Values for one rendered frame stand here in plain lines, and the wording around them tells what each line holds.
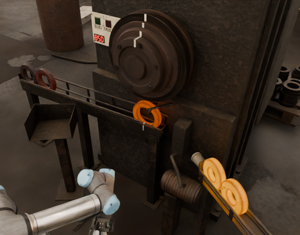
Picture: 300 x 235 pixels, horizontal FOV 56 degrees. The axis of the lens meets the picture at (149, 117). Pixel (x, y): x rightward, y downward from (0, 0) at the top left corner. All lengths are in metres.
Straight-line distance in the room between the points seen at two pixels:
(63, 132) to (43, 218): 0.86
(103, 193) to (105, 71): 0.94
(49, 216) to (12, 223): 0.12
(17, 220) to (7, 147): 1.80
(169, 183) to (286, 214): 1.03
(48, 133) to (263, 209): 1.59
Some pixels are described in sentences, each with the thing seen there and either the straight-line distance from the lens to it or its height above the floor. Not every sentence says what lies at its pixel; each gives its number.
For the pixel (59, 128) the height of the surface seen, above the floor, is 0.60.
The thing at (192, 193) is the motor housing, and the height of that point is 0.51.
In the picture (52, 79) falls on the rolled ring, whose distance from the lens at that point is 2.16.
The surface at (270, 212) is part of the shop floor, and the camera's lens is 2.31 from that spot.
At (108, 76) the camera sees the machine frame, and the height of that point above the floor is 0.87.
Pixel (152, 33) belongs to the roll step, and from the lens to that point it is 1.35.
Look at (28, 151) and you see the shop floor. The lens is 2.70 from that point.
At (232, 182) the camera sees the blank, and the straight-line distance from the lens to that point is 1.30.
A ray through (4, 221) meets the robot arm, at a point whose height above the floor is 0.94.
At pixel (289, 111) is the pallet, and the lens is 3.12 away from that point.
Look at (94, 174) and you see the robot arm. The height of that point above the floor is 0.82.
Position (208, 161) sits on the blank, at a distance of 1.41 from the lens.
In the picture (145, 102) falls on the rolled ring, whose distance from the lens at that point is 1.61.
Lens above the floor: 1.75
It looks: 37 degrees down
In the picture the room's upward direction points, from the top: 2 degrees clockwise
